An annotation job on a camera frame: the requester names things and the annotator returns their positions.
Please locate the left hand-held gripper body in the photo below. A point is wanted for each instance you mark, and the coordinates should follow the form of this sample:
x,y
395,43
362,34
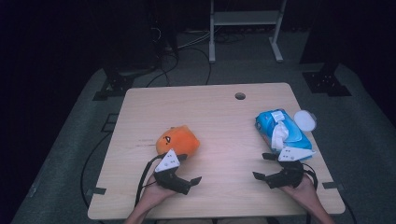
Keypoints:
x,y
168,161

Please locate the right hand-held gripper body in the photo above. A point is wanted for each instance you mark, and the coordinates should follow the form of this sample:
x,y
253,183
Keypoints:
x,y
288,175

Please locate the orange plush toy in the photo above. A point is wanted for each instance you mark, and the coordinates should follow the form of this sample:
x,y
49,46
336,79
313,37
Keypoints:
x,y
183,140

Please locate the white wet wipe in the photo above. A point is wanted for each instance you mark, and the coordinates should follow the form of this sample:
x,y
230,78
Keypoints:
x,y
278,137

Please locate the blue wet wipes pack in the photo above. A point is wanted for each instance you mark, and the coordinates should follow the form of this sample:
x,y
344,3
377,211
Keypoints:
x,y
299,140

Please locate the person's right hand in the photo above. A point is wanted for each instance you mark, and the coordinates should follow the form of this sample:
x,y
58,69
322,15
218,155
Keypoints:
x,y
302,191

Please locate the person's left hand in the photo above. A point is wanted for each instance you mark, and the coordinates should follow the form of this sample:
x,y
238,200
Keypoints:
x,y
155,196

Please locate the black tape strip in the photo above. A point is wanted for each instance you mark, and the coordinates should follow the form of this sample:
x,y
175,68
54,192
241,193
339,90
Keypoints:
x,y
97,190
332,185

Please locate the black stand base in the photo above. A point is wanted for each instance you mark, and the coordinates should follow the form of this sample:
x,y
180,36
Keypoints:
x,y
115,87
325,84

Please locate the white metal stand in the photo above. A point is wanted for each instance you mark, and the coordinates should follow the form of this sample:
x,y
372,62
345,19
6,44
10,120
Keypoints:
x,y
246,18

